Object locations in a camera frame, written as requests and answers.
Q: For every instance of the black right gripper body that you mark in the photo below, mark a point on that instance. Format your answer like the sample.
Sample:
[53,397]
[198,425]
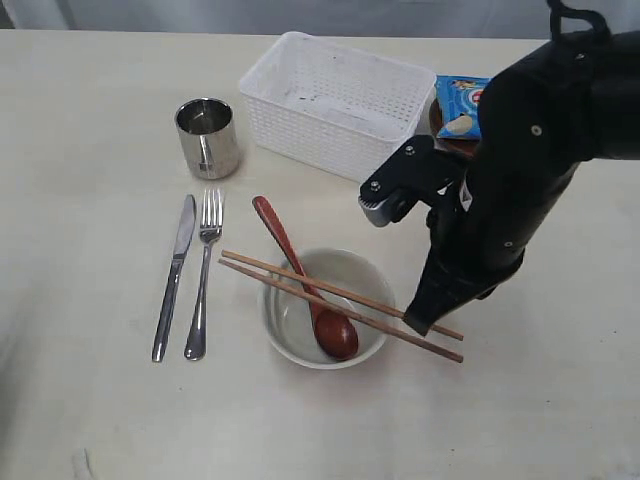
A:
[480,231]

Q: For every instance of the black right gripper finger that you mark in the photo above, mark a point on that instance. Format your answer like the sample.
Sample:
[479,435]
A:
[442,289]

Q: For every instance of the wooden chopstick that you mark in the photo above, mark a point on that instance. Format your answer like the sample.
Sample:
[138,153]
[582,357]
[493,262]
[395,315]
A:
[308,281]
[377,325]

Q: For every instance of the dark red wooden spoon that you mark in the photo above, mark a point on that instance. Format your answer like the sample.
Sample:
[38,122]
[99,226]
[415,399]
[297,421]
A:
[333,332]

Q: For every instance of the brown wooden plate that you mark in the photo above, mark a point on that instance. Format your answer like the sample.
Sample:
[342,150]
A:
[450,145]

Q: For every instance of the blue chips bag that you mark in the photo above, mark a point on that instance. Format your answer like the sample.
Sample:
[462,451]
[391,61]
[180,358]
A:
[458,98]

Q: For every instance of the white plastic perforated basket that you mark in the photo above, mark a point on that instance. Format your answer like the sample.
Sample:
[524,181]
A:
[335,108]

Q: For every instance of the steel fork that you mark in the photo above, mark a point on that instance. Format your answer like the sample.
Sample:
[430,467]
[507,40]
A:
[210,231]

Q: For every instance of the steel table knife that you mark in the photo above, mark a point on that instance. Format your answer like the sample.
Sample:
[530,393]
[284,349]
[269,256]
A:
[181,246]

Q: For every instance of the shiny steel cup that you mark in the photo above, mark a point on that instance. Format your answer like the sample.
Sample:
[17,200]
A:
[208,139]

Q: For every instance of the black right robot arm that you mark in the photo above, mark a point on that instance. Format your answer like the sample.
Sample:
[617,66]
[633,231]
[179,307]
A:
[574,99]

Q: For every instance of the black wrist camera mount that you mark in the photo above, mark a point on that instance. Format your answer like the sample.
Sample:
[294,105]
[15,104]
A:
[417,171]

